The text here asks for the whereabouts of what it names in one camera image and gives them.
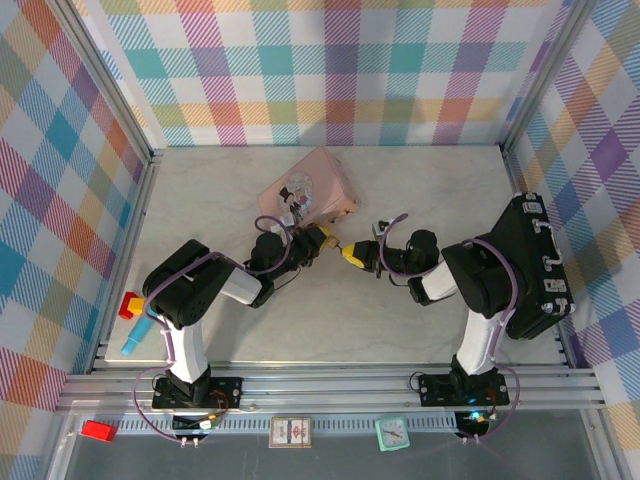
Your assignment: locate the pink tin box couple print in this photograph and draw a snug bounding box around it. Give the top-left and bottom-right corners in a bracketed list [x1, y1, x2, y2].
[257, 146, 362, 234]

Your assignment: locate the black hard case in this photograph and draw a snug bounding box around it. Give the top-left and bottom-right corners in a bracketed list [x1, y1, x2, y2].
[487, 192, 576, 341]

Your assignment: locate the red yellow toy block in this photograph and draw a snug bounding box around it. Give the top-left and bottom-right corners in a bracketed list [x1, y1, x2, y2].
[118, 291, 147, 320]

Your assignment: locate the blue plastic marker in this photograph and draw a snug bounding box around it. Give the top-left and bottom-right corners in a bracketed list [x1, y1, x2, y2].
[121, 312, 159, 356]

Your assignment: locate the teal alarm clock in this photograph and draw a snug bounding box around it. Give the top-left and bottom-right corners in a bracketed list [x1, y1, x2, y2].
[374, 416, 411, 453]

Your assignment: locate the small black controller board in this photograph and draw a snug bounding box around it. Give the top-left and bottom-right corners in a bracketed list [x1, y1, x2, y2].
[455, 409, 494, 434]
[172, 413, 221, 435]

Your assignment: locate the playing card box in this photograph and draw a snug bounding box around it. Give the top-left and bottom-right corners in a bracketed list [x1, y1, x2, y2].
[268, 416, 314, 450]

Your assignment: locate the red plastic block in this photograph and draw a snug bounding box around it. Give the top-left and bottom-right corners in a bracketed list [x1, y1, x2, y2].
[80, 419, 119, 444]

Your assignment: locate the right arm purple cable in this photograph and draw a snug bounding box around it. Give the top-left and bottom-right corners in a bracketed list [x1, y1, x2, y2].
[377, 213, 522, 444]

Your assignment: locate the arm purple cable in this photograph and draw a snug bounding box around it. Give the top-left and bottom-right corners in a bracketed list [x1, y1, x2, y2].
[377, 213, 522, 444]
[133, 214, 301, 444]

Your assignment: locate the aluminium cross rail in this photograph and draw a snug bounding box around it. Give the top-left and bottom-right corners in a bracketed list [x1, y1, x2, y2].
[57, 362, 609, 416]

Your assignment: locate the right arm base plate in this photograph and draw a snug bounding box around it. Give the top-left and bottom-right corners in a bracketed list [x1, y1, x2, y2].
[417, 373, 511, 407]

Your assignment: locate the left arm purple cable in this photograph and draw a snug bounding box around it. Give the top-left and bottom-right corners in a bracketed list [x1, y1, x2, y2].
[133, 214, 301, 444]

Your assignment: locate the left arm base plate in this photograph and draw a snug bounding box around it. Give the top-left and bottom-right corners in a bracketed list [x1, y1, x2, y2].
[151, 375, 245, 410]

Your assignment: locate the grey slotted cable duct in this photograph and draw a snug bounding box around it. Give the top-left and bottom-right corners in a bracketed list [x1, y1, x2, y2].
[117, 417, 459, 434]

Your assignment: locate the aluminium corner post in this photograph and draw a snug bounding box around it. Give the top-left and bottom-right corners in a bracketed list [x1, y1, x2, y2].
[47, 0, 166, 164]
[499, 0, 599, 156]

